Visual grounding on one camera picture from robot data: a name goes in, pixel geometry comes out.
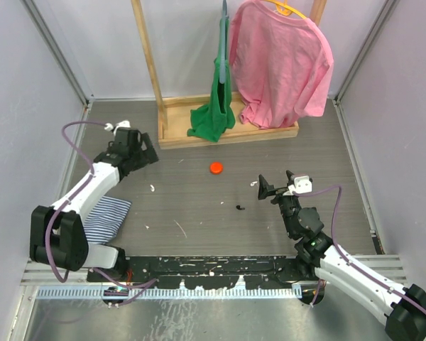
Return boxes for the orange earbud case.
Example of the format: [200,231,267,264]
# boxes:
[209,161,224,175]

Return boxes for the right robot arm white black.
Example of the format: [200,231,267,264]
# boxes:
[258,171,426,340]

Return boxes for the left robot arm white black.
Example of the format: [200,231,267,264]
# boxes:
[29,120,158,283]

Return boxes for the wooden clothes rack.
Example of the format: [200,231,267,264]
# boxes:
[130,0,328,151]

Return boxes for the blue white striped cloth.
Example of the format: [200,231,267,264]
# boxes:
[83,196,132,244]

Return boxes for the green tank top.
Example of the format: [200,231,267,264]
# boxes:
[187,20,236,143]

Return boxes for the pink t-shirt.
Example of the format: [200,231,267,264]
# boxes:
[229,1,334,129]

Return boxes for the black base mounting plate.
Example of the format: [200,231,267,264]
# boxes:
[102,256,317,290]

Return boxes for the grey-blue clothes hanger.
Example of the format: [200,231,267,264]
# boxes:
[219,0,229,85]

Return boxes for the yellow clothes hanger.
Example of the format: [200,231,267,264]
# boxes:
[264,0,307,19]

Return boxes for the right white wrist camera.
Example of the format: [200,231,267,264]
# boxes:
[294,175,312,195]

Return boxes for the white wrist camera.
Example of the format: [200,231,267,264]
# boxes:
[104,120,131,135]
[294,175,312,195]

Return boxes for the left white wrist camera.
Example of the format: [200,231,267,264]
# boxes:
[104,120,131,135]

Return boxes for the grey slotted cable duct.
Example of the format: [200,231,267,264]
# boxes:
[35,282,302,301]

